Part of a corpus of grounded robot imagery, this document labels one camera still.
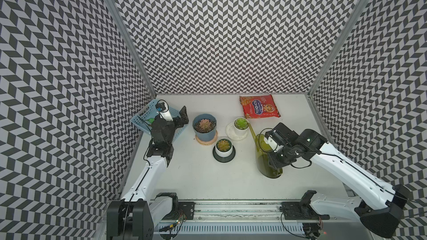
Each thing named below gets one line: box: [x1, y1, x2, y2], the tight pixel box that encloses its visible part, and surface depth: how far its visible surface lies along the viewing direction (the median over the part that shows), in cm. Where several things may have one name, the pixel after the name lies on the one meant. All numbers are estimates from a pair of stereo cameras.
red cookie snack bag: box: [239, 94, 282, 119], surface depth 108 cm
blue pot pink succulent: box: [192, 113, 217, 142], surface depth 93 cm
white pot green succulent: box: [232, 116, 250, 137], surface depth 93 cm
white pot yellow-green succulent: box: [215, 137, 233, 158], surface depth 88 cm
